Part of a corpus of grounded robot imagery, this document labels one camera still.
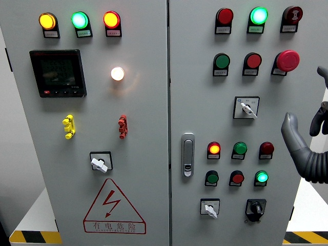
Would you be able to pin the round white lamp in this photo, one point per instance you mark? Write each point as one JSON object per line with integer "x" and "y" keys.
{"x": 117, "y": 73}

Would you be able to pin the small green push button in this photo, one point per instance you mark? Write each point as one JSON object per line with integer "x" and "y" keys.
{"x": 212, "y": 177}

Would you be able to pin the large lit green lamp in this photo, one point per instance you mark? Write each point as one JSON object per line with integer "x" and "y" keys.
{"x": 79, "y": 20}
{"x": 259, "y": 15}

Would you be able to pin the black yellow striped tape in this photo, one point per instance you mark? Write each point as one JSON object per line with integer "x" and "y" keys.
{"x": 36, "y": 237}
{"x": 307, "y": 237}

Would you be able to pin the dark red buzzer lamp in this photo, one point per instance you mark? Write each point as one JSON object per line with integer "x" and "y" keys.
{"x": 293, "y": 14}

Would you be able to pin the pale grey cabinet door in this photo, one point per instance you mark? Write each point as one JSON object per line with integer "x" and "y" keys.
{"x": 143, "y": 123}
{"x": 200, "y": 107}

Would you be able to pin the red warning triangle sign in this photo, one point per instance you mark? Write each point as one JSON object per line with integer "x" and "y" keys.
{"x": 114, "y": 226}

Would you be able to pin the large green push button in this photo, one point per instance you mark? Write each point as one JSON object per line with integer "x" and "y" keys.
{"x": 222, "y": 61}

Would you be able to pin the black display meter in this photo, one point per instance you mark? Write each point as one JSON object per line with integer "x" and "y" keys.
{"x": 57, "y": 73}

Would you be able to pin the small red push button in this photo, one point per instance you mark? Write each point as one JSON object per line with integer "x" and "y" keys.
{"x": 237, "y": 178}

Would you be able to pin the large unlit red lamp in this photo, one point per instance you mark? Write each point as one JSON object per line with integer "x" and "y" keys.
{"x": 225, "y": 16}

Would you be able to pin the large red stop button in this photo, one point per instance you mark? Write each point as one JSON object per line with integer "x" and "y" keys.
{"x": 288, "y": 60}

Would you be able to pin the small lit red lamp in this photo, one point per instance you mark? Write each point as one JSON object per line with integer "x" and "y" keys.
{"x": 214, "y": 148}

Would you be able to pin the silver door lock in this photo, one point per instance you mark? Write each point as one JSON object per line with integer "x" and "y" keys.
{"x": 188, "y": 153}

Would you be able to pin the black door hinge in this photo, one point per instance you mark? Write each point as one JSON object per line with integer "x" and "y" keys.
{"x": 291, "y": 214}
{"x": 8, "y": 60}
{"x": 57, "y": 225}

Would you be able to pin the small dark red lamp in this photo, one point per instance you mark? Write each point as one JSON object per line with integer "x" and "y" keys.
{"x": 267, "y": 148}

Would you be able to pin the large lit red lamp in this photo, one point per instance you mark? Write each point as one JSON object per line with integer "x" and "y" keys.
{"x": 111, "y": 19}

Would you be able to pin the large yellow indicator lamp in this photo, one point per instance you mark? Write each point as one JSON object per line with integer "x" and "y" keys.
{"x": 47, "y": 21}

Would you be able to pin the small unlit green lamp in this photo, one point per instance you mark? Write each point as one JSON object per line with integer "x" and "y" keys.
{"x": 240, "y": 148}

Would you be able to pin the large red push button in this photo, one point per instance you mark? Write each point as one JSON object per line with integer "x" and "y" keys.
{"x": 253, "y": 61}

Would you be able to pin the small lit green lamp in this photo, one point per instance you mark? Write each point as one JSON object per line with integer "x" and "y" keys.
{"x": 261, "y": 177}

